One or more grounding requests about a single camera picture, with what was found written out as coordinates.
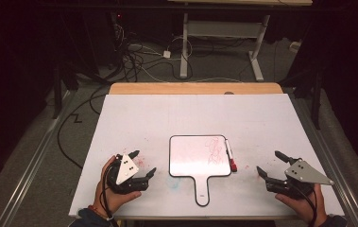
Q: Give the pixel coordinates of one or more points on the person's right hand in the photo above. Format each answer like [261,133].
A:
[305,208]

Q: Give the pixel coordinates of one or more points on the metal floor rail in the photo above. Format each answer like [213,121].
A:
[31,164]
[337,170]

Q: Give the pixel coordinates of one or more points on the small white box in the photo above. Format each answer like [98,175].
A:
[295,46]

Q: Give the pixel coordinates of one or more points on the black stand leg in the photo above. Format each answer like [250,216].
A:
[57,94]

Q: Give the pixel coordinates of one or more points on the white power adapter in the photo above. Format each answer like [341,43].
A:
[167,54]

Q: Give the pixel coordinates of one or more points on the white table cover sheet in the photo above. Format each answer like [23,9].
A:
[154,119]

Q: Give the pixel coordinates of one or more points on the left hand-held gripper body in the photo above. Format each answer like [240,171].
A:
[126,168]

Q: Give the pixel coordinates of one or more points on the person's left hand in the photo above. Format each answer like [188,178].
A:
[113,198]

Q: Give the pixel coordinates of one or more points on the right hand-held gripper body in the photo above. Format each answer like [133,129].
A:
[302,171]

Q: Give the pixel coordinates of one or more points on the white metal desk frame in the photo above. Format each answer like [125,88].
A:
[222,29]

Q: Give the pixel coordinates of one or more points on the white marker pen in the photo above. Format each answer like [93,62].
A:
[230,154]

